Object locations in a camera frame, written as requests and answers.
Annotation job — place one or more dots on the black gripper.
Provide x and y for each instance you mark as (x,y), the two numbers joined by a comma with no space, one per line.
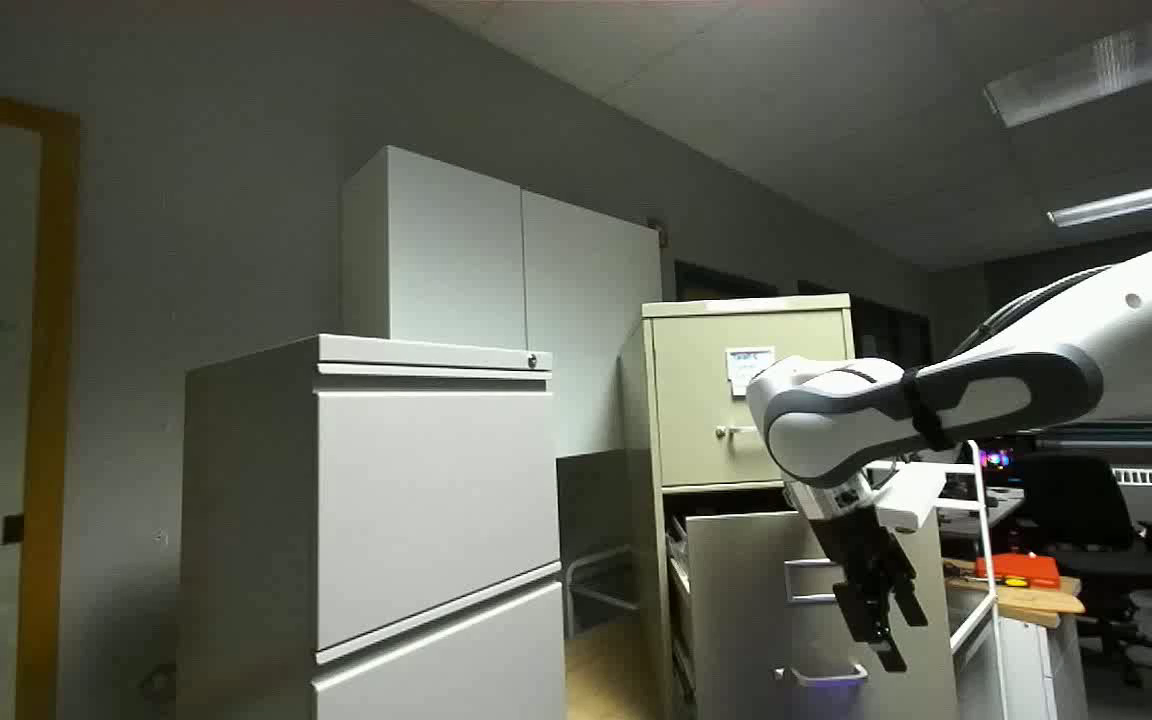
(863,554)

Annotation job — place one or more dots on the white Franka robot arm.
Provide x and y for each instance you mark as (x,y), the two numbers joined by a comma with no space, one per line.
(976,384)

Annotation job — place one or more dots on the open grey cabinet drawer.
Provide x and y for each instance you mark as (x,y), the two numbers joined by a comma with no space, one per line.
(749,613)

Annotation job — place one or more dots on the beige labelled cabinet drawer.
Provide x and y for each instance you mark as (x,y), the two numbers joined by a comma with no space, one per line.
(700,413)

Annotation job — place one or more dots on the orange object on desk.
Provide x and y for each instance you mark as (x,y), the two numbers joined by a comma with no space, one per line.
(1038,603)

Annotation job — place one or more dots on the orange box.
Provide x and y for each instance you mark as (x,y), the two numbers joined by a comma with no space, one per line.
(1025,570)

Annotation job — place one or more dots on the black office chair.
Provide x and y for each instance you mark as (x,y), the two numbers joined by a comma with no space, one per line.
(1089,526)

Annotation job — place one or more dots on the beige metal filing cabinet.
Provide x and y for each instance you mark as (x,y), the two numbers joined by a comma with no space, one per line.
(696,403)

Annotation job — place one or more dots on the bright fluorescent ceiling light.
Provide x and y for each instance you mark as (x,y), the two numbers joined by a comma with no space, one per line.
(1131,200)

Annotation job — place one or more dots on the grey lateral file cabinet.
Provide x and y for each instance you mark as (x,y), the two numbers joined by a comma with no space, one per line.
(403,521)

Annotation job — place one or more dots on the white tall storage cabinet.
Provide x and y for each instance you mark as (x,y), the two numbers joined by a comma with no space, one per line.
(480,264)

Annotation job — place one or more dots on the long fluorescent ceiling light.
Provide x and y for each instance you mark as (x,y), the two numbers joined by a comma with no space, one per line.
(1097,64)

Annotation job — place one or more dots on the white metal frame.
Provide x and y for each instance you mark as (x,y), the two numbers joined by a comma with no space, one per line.
(980,532)

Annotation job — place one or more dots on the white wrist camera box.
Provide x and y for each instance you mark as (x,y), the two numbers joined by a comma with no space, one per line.
(910,494)

